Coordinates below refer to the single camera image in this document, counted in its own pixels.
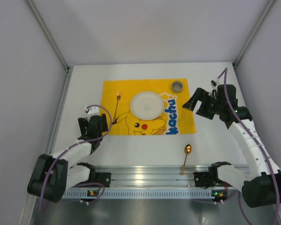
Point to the perforated cable tray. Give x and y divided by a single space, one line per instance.
189 193

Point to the gold spoon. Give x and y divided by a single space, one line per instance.
187 151

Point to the speckled ceramic cup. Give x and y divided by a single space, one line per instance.
177 86

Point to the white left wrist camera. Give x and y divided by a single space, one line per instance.
92 111

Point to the aluminium mounting rail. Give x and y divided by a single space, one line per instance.
151 176

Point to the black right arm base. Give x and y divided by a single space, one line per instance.
210 178

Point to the yellow Pikachu cloth placemat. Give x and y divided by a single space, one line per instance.
172 121

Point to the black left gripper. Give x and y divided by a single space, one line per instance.
85 128

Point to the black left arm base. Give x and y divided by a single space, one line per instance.
97 180

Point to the cream round plate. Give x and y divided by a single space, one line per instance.
146 105

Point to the thin brown fork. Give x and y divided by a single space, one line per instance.
118 99

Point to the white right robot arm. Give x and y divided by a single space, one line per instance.
262 186

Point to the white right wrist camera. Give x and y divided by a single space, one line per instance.
215 83

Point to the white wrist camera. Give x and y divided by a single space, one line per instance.
92 111
215 83

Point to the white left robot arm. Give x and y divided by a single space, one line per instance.
54 174

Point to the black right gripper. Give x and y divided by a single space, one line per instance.
203 103

